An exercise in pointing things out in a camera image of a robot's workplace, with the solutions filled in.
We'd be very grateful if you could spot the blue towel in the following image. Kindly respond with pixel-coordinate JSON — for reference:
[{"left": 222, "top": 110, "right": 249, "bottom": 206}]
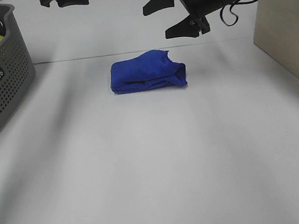
[{"left": 110, "top": 49, "right": 188, "bottom": 94}]

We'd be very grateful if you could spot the grey perforated plastic basket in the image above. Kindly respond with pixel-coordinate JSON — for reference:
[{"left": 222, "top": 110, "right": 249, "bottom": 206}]
[{"left": 0, "top": 4, "right": 36, "bottom": 132}]

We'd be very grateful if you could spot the beige storage box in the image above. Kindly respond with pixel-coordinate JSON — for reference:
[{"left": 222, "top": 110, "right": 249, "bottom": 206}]
[{"left": 253, "top": 0, "right": 299, "bottom": 78}]

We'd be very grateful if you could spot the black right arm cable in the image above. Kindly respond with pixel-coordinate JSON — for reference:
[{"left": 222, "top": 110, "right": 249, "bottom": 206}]
[{"left": 218, "top": 0, "right": 271, "bottom": 28}]

